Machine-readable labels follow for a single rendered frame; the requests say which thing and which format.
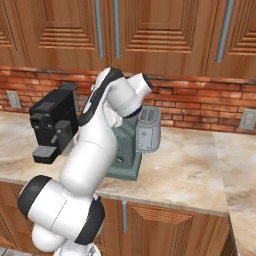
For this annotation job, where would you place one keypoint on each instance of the wooden wall cupboard door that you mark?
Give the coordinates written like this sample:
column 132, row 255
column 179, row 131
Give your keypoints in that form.
column 66, row 26
column 241, row 33
column 8, row 30
column 163, row 30

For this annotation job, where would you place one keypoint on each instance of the grey toaster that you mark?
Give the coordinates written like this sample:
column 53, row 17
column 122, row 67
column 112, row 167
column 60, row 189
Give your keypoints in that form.
column 149, row 131

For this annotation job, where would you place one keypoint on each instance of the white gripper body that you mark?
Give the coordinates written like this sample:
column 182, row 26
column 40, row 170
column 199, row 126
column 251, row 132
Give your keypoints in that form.
column 111, row 115

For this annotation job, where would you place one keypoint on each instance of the teal stand mixer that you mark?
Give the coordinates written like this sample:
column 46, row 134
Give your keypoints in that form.
column 126, row 150

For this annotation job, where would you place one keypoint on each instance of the black coffee machine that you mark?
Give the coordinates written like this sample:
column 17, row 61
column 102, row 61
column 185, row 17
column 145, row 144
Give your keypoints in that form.
column 55, row 110

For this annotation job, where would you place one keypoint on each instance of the grey wall outlet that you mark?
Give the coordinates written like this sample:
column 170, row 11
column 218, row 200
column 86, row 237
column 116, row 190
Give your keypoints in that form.
column 248, row 119
column 13, row 99

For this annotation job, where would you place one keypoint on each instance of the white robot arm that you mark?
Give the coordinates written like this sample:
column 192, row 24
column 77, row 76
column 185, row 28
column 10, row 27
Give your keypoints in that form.
column 86, row 156

